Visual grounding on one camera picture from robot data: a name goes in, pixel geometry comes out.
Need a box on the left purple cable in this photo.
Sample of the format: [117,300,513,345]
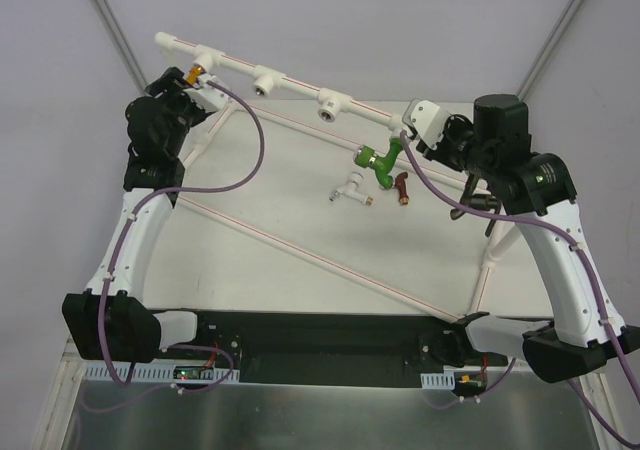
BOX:
[97,79,267,396]

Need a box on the left cable duct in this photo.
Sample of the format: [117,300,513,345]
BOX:
[84,362,240,385]

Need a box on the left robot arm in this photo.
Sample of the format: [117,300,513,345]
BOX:
[62,67,212,363]

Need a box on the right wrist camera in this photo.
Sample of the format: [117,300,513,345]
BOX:
[402,99,451,150]

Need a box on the right cable duct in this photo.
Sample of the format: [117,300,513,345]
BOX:
[419,370,487,391]

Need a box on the cable duct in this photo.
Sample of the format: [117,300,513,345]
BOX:
[84,362,240,385]
[419,370,487,391]

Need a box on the purple cable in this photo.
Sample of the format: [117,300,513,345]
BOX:
[401,128,640,449]
[97,79,267,396]

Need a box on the dark red faucet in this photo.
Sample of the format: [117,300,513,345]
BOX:
[394,172,410,206]

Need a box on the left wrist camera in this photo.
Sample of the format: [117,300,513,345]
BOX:
[185,73,229,113]

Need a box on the white faucet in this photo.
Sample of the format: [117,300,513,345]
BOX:
[329,172,373,206]

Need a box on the white pipe frame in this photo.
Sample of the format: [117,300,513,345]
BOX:
[154,32,495,313]

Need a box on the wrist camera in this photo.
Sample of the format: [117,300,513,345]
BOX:
[402,99,451,150]
[185,73,229,113]

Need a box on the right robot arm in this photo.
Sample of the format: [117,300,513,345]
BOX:
[403,94,639,383]

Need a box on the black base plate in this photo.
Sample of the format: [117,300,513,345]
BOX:
[164,311,508,388]

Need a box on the yellow faucet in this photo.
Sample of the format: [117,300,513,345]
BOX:
[185,64,206,86]

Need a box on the green faucet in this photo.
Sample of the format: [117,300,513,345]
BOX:
[353,137,403,190]

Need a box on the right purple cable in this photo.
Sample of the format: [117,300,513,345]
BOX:
[401,128,640,449]

